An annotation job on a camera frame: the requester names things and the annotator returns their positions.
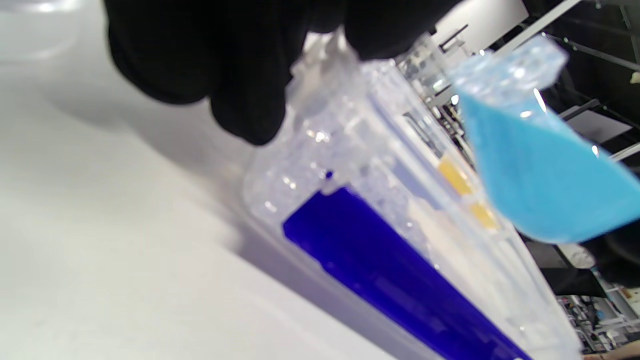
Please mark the person's left hand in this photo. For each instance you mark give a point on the person's left hand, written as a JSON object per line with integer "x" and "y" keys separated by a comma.
{"x": 225, "y": 50}

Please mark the clear domed shaker lid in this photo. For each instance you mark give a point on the clear domed shaker lid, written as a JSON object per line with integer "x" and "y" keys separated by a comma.
{"x": 35, "y": 25}

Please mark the clear container with blue clips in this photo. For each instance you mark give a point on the clear container with blue clips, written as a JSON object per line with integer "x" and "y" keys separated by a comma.
{"x": 380, "y": 270}

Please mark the small heap of scooped ice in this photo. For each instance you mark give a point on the small heap of scooped ice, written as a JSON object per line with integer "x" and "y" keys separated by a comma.
{"x": 505, "y": 70}

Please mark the light blue plastic scoop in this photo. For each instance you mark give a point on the light blue plastic scoop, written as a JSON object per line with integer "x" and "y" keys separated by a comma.
{"x": 540, "y": 180}

